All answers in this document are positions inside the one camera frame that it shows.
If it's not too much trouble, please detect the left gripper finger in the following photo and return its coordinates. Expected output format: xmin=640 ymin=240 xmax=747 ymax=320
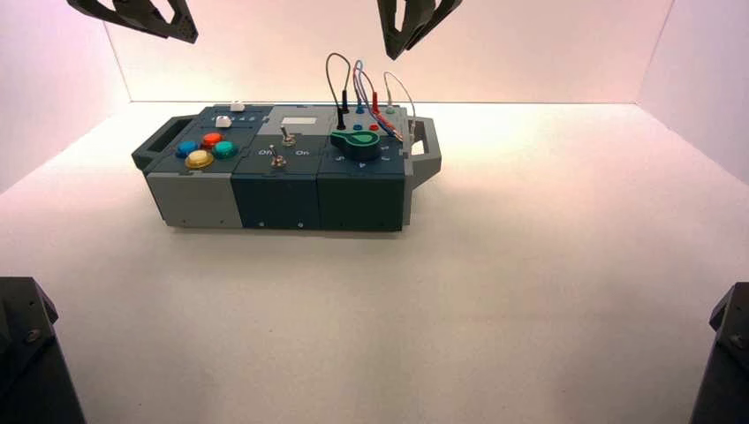
xmin=65 ymin=0 xmax=170 ymax=39
xmin=153 ymin=0 xmax=199 ymax=45

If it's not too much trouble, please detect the black wire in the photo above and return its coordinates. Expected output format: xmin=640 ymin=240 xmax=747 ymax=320
xmin=325 ymin=52 xmax=352 ymax=131

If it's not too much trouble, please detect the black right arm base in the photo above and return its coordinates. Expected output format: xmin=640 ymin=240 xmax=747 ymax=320
xmin=690 ymin=282 xmax=749 ymax=424

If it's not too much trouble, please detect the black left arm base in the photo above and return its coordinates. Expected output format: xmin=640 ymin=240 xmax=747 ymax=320
xmin=0 ymin=276 xmax=87 ymax=424

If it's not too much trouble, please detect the blue wire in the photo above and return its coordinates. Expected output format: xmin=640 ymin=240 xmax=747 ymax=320
xmin=352 ymin=59 xmax=404 ymax=141

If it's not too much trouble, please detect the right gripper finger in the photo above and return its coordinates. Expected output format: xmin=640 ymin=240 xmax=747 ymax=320
xmin=406 ymin=0 xmax=464 ymax=51
xmin=377 ymin=0 xmax=437 ymax=61

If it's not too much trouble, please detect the white wire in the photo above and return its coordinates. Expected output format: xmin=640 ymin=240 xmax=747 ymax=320
xmin=382 ymin=71 xmax=418 ymax=147

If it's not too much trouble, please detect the blue grey control box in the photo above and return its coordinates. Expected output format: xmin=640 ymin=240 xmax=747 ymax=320
xmin=131 ymin=103 xmax=443 ymax=232

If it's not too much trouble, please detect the green rotary knob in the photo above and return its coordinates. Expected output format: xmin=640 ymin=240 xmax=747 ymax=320
xmin=329 ymin=129 xmax=382 ymax=163

